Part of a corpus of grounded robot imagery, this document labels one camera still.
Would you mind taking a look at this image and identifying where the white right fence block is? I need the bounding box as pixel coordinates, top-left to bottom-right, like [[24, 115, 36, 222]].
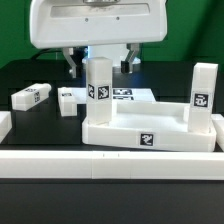
[[212, 114, 224, 151]]

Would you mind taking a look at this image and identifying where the white front fence bar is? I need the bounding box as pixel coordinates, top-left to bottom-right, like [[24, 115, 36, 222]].
[[0, 150, 224, 180]]

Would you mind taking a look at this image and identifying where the black cable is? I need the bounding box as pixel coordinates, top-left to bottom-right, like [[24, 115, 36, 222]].
[[30, 48, 64, 61]]

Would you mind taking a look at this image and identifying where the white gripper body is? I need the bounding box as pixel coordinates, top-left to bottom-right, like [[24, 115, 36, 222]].
[[30, 0, 167, 49]]

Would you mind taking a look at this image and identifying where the white desk top tray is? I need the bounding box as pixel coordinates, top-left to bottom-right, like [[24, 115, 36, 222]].
[[82, 100, 216, 152]]

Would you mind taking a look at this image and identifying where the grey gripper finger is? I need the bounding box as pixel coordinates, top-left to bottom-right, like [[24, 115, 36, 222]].
[[121, 43, 140, 74], [62, 48, 76, 78]]

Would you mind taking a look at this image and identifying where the white sheet with tags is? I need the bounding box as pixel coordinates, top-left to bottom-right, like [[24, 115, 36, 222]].
[[72, 88, 155, 104]]

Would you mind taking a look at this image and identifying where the white fence block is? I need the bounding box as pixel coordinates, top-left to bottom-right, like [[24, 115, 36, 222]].
[[0, 111, 12, 143], [212, 114, 224, 151]]

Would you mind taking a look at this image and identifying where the white left fence block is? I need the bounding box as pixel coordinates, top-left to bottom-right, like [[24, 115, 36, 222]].
[[0, 111, 12, 143]]

